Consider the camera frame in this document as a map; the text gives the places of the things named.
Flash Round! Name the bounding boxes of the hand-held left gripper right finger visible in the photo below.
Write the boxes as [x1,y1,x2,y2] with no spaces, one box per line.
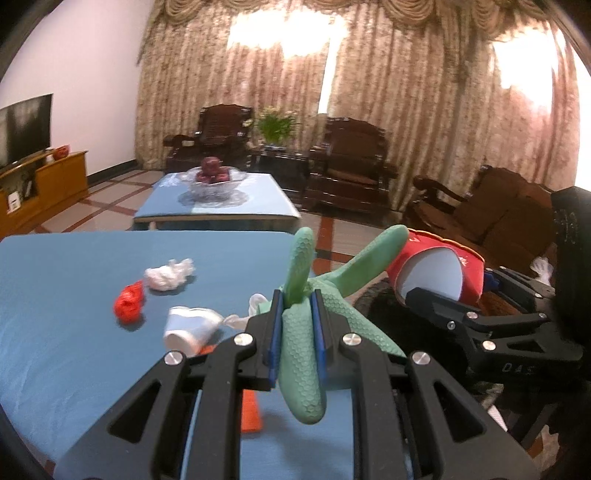
[310,290,541,480]

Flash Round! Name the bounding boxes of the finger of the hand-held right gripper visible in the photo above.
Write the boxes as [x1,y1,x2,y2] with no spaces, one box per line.
[407,286,583,385]
[485,267,555,315]

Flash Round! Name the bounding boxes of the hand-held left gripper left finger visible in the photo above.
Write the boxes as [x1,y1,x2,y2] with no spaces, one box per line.
[54,290,284,480]

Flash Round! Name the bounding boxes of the green rubber glove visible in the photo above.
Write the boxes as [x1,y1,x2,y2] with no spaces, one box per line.
[276,225,410,425]

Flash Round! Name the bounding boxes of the black trash bin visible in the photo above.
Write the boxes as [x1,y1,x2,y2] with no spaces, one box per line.
[353,279,504,416]

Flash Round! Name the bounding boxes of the red paper cup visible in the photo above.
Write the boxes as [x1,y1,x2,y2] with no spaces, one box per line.
[387,229,485,308]

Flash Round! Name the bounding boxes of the white crumpled tissue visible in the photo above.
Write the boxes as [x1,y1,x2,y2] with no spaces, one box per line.
[225,294,269,329]
[144,258,195,292]

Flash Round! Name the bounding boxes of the dark wooden sofa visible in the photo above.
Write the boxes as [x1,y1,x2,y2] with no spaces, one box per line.
[403,165,559,278]

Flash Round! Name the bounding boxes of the orange foam net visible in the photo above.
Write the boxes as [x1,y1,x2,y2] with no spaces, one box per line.
[241,390,263,433]

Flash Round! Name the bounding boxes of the white paper cup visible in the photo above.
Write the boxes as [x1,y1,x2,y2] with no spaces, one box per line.
[164,307,222,357]

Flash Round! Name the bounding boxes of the blue covered coffee table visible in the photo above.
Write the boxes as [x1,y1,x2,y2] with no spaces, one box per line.
[133,172,302,232]

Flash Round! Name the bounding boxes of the red crumpled plastic bag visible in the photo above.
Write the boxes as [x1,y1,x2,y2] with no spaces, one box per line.
[114,280,145,324]

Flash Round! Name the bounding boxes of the glass fruit bowl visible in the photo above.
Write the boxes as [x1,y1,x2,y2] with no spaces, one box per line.
[178,167,247,203]

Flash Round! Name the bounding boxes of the dark wooden side table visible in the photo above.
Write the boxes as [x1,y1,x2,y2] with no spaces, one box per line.
[249,145,310,195]

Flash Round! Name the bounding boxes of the red apples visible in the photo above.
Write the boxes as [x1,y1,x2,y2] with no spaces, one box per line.
[195,157,232,184]

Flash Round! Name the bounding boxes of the dark wooden armchair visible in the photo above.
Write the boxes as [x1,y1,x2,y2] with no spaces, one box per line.
[302,117,399,214]
[164,104,254,174]

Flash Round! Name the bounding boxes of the green potted plant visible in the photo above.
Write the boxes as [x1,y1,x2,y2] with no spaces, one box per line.
[244,106,301,148]

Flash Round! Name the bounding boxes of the blue tablecloth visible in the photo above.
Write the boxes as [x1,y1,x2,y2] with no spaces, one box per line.
[0,231,416,480]

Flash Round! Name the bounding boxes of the beige patterned curtains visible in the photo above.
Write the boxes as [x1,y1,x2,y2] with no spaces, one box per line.
[134,0,580,227]

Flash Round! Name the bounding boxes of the wooden television cabinet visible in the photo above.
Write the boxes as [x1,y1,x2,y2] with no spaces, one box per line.
[0,150,89,241]

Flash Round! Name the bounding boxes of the flat screen television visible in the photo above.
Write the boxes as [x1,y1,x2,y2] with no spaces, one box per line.
[0,93,53,169]

